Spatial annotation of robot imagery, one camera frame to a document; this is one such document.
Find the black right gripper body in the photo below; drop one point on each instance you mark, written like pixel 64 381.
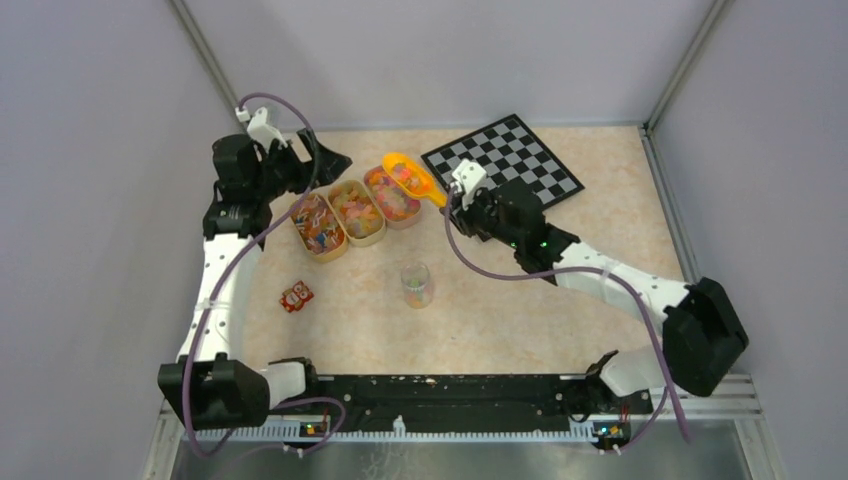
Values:
pixel 482 215

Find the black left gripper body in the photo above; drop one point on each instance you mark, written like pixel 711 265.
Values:
pixel 284 170

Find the yellow plastic scoop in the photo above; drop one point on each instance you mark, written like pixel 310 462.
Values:
pixel 413 179

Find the clear glass jar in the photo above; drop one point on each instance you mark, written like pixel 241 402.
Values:
pixel 417 285

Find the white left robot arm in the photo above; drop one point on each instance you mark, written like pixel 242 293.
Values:
pixel 208 385

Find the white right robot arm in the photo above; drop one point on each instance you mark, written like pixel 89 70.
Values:
pixel 695 333

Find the pink tray with candies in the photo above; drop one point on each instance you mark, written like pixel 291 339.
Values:
pixel 399 210

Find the yellow tray with lollipops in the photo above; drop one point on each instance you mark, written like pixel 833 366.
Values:
pixel 320 231

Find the cream tray with gummies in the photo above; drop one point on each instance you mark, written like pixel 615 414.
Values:
pixel 358 213

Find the black white chessboard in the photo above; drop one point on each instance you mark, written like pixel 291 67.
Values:
pixel 507 149

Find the red owl toy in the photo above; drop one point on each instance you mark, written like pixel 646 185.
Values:
pixel 296 297

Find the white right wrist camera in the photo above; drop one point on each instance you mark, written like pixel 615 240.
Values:
pixel 467 178

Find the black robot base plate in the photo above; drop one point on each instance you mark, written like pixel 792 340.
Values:
pixel 499 403

